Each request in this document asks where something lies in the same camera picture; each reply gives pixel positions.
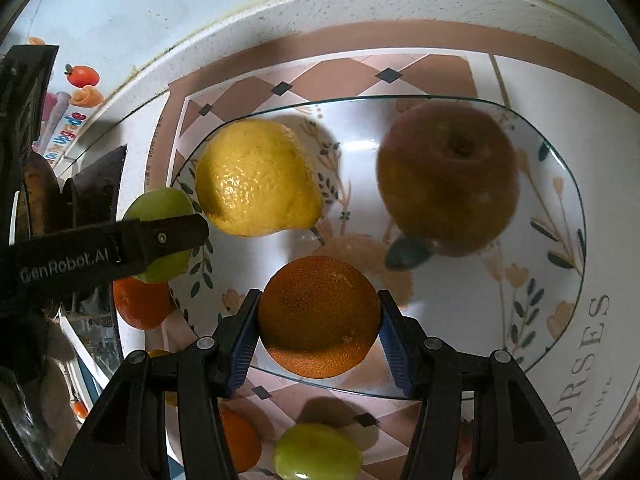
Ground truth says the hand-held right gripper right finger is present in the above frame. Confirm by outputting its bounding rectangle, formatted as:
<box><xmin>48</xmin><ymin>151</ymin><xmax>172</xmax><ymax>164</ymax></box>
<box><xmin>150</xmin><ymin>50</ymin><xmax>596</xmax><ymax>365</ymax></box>
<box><xmin>376</xmin><ymin>289</ymin><xmax>583</xmax><ymax>480</ymax></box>

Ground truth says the floral glass plate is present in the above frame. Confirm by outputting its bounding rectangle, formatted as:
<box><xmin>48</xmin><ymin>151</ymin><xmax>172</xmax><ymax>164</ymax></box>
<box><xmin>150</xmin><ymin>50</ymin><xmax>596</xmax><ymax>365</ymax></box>
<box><xmin>167</xmin><ymin>95</ymin><xmax>587</xmax><ymax>401</ymax></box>

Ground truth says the orange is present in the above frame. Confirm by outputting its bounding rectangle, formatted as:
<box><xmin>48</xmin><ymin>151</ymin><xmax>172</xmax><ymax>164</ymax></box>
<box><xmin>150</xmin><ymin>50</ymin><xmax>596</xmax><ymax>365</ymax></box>
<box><xmin>220</xmin><ymin>402</ymin><xmax>263</xmax><ymax>473</ymax></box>
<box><xmin>257</xmin><ymin>255</ymin><xmax>383</xmax><ymax>380</ymax></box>
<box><xmin>112</xmin><ymin>275</ymin><xmax>176</xmax><ymax>331</ymax></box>

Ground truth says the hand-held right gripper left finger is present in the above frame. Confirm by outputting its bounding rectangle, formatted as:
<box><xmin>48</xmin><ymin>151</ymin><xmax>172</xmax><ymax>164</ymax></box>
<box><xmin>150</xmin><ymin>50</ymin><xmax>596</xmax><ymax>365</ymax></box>
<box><xmin>59</xmin><ymin>287</ymin><xmax>263</xmax><ymax>480</ymax></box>

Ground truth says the green apple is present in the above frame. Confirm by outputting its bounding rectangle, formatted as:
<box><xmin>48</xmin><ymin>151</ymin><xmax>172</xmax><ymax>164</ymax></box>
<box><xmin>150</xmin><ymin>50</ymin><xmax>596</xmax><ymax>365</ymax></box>
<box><xmin>273</xmin><ymin>422</ymin><xmax>364</xmax><ymax>480</ymax></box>
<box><xmin>122</xmin><ymin>187</ymin><xmax>197</xmax><ymax>283</ymax></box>

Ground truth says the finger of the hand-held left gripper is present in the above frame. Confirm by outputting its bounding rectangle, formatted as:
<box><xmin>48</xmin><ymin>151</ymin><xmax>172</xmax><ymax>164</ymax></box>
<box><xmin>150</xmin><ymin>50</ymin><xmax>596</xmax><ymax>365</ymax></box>
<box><xmin>114</xmin><ymin>213</ymin><xmax>210</xmax><ymax>281</ymax></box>

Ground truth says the dark red apple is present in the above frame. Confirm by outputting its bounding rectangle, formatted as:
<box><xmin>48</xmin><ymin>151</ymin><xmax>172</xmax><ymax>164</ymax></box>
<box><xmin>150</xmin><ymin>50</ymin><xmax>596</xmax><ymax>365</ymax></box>
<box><xmin>376</xmin><ymin>101</ymin><xmax>521</xmax><ymax>258</ymax></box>

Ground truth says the colourful lettered wall sticker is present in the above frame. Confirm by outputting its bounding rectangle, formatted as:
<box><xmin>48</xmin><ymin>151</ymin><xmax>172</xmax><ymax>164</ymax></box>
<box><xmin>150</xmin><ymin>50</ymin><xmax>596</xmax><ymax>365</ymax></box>
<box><xmin>32</xmin><ymin>90</ymin><xmax>88</xmax><ymax>161</ymax></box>

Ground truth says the yellow lemon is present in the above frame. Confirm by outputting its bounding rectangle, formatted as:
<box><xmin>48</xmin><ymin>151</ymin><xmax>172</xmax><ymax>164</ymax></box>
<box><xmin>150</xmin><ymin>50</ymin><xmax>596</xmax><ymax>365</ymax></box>
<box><xmin>194</xmin><ymin>120</ymin><xmax>325</xmax><ymax>237</ymax></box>

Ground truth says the large gold ingot wall sticker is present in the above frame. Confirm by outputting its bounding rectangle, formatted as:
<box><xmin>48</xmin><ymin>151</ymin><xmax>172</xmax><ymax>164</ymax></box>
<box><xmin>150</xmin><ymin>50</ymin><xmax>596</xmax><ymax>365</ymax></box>
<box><xmin>69</xmin><ymin>86</ymin><xmax>103</xmax><ymax>108</ymax></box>

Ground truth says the brown checkered counter mat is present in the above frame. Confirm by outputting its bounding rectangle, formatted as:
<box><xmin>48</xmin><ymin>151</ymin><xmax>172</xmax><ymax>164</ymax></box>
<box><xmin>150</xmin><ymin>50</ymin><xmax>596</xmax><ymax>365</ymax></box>
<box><xmin>145</xmin><ymin>20</ymin><xmax>640</xmax><ymax>480</ymax></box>

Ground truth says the tangerine wall sticker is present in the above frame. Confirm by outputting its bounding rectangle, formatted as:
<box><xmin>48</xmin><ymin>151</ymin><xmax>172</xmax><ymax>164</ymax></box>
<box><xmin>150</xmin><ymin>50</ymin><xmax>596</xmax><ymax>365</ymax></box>
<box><xmin>64</xmin><ymin>64</ymin><xmax>101</xmax><ymax>88</ymax></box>

